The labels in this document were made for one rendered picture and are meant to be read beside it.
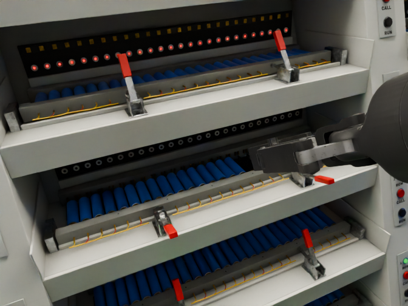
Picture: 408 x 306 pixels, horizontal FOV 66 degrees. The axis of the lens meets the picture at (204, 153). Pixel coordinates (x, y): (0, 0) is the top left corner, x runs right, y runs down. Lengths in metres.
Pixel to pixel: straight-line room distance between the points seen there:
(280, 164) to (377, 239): 0.51
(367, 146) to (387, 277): 0.59
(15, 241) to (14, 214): 0.04
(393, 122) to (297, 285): 0.49
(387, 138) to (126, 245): 0.39
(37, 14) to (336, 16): 0.53
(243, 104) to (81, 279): 0.36
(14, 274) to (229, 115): 0.37
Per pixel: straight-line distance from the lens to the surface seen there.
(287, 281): 0.67
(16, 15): 0.48
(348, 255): 0.74
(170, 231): 0.45
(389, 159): 0.23
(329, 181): 0.54
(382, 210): 0.73
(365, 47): 0.67
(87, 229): 0.53
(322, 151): 0.24
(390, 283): 0.82
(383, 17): 0.69
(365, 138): 0.23
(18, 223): 0.48
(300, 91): 0.57
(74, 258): 0.52
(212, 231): 0.53
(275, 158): 0.29
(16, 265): 0.50
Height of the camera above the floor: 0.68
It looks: 11 degrees down
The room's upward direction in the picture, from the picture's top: 11 degrees counter-clockwise
